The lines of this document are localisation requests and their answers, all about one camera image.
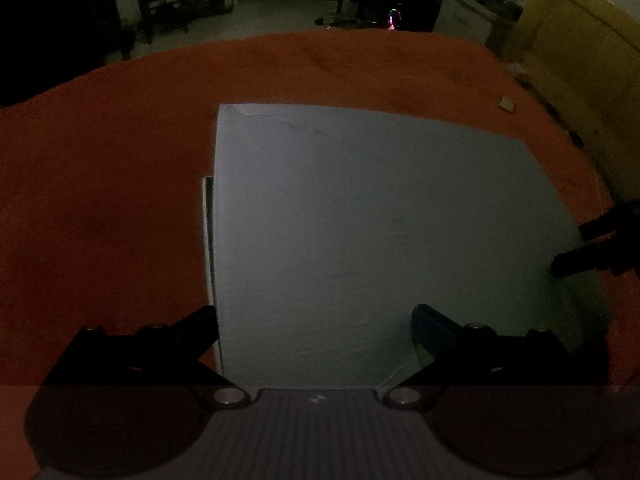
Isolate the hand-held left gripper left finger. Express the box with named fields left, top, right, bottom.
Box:
left=47, top=304, right=252, bottom=411

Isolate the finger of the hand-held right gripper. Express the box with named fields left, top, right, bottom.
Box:
left=552, top=241, right=640, bottom=278
left=578, top=201, right=640, bottom=242

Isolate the white box lid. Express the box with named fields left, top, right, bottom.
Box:
left=212, top=103, right=614, bottom=391

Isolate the dark wooden chair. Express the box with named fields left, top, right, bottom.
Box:
left=126, top=0, right=192, bottom=45

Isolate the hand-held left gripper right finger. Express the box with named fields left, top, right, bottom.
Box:
left=382, top=303, right=588, bottom=409

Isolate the black office chair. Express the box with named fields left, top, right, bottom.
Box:
left=314, top=0, right=371, bottom=27

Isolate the dark wardrobe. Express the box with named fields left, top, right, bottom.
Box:
left=0, top=0, right=137, bottom=107

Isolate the white cabinet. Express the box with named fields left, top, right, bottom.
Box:
left=432, top=0, right=524, bottom=47

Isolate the orange blanket covered desktop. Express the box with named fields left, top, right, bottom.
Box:
left=0, top=30, right=640, bottom=480

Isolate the yellow wooden board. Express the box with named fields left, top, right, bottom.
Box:
left=504, top=0, right=640, bottom=207

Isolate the white cardboard box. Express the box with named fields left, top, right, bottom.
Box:
left=202, top=175, right=217, bottom=307

